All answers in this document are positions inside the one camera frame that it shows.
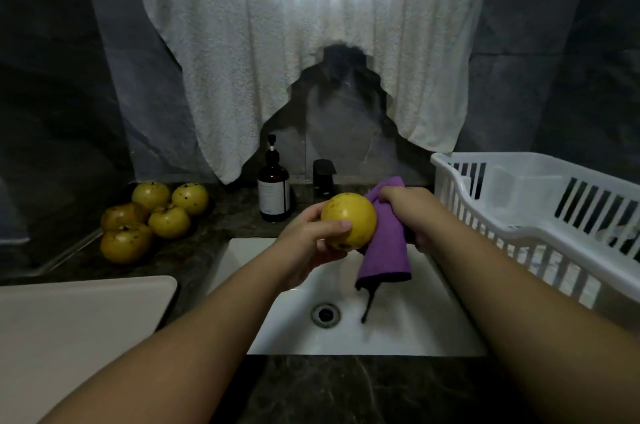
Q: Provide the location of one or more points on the person's left hand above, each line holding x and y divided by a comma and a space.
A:
300, 251

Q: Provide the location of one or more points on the person's right hand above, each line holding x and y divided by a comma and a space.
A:
412, 211

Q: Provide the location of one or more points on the person's left thumb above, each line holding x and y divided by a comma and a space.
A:
334, 227

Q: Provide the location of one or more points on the yellow round fruit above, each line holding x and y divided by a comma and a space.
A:
169, 221
125, 243
150, 195
190, 198
350, 219
122, 216

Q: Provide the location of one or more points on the purple cleaning cloth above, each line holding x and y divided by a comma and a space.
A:
385, 243

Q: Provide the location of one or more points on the person's right forearm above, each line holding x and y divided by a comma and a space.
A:
530, 328

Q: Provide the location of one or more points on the person's left forearm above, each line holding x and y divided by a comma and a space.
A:
175, 353

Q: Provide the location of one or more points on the black faucet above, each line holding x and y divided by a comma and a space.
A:
324, 178

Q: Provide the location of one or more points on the brown pump soap bottle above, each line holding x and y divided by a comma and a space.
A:
273, 191

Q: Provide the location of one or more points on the metal sink drain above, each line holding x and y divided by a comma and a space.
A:
326, 314

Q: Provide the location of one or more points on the white sink basin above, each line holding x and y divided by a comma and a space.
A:
400, 323

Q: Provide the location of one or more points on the white towel curtain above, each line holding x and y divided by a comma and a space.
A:
280, 53

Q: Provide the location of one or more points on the white plastic dish rack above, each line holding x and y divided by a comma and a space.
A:
540, 218

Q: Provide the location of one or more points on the white rectangular tray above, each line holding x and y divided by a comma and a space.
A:
75, 333

